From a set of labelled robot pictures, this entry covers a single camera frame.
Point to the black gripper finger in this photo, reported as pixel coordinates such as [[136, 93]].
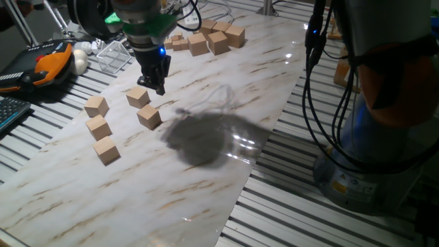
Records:
[[145, 81], [161, 87]]

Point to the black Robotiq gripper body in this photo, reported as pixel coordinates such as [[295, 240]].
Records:
[[151, 65]]

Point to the medium light wooden cube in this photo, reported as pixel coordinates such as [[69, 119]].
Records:
[[138, 97], [96, 107], [98, 127], [149, 117], [106, 151]]

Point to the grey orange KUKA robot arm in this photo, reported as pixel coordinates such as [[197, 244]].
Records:
[[384, 27]]

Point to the person's bare hand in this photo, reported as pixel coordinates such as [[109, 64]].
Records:
[[24, 7]]

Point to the small light wooden cube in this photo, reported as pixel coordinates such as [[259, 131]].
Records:
[[177, 36], [176, 46], [184, 44], [168, 44]]

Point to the clear plastic box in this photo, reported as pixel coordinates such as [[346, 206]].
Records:
[[113, 56]]

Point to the large light wooden cube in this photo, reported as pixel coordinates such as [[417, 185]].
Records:
[[199, 45], [218, 43], [235, 37], [222, 26], [207, 25]]

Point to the white power strip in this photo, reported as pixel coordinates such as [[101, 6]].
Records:
[[192, 19]]

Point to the white plug adapter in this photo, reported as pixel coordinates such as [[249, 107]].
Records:
[[85, 46]]

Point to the white egg-shaped object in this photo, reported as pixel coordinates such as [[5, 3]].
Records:
[[80, 61]]

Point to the black round fan housing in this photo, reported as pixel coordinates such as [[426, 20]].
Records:
[[89, 17]]

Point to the orange black teach pendant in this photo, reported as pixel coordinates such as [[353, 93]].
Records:
[[51, 65]]

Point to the white marble pattern sheet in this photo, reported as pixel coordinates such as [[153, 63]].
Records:
[[171, 192]]

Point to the thin grey metal strut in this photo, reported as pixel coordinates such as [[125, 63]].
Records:
[[52, 17]]

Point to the black computer keyboard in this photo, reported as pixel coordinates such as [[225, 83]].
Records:
[[12, 111]]

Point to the thick grey metal strut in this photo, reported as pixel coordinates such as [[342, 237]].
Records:
[[20, 22]]

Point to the small wooden rack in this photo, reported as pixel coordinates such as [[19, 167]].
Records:
[[333, 35]]

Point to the brown cardboard box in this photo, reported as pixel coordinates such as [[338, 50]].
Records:
[[341, 73]]

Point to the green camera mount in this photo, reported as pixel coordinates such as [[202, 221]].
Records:
[[157, 29]]

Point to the aluminium profile post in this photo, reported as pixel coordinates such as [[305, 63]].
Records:
[[267, 7]]

